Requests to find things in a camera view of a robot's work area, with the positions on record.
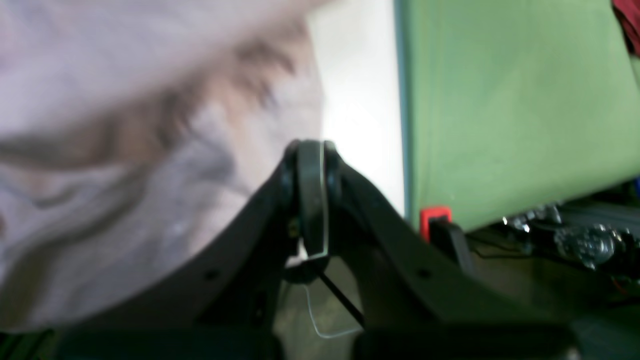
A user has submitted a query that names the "grey side table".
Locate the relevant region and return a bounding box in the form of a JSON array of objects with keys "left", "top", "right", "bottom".
[{"left": 395, "top": 0, "right": 639, "bottom": 230}]

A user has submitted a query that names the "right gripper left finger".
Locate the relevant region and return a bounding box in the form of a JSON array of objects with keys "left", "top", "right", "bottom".
[{"left": 55, "top": 140, "right": 331, "bottom": 360}]

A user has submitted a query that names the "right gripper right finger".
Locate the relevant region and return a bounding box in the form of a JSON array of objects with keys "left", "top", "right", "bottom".
[{"left": 324, "top": 142, "right": 581, "bottom": 360}]

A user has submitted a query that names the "mauve t-shirt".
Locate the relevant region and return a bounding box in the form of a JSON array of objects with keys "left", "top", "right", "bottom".
[{"left": 1, "top": 0, "right": 325, "bottom": 333}]

